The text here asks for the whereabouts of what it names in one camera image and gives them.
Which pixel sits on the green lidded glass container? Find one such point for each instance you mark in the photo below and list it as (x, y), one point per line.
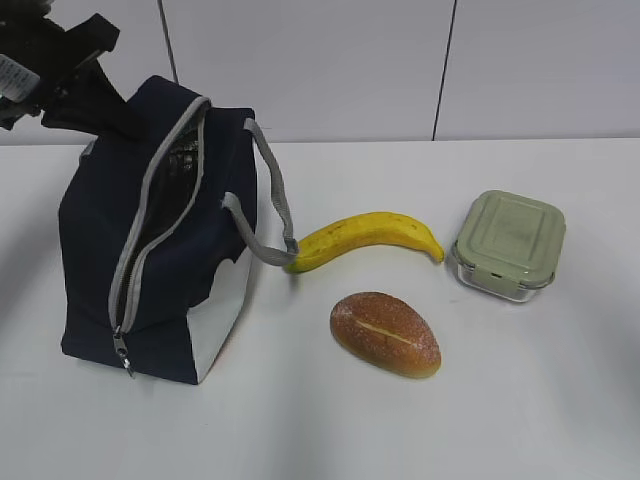
(508, 246)

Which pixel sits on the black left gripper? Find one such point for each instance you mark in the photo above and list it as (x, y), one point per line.
(54, 73)

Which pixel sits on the navy insulated lunch bag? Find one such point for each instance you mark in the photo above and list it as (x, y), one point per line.
(158, 235)

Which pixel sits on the brown bread roll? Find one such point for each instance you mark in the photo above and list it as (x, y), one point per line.
(387, 333)

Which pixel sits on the yellow banana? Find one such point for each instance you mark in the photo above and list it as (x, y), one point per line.
(364, 230)

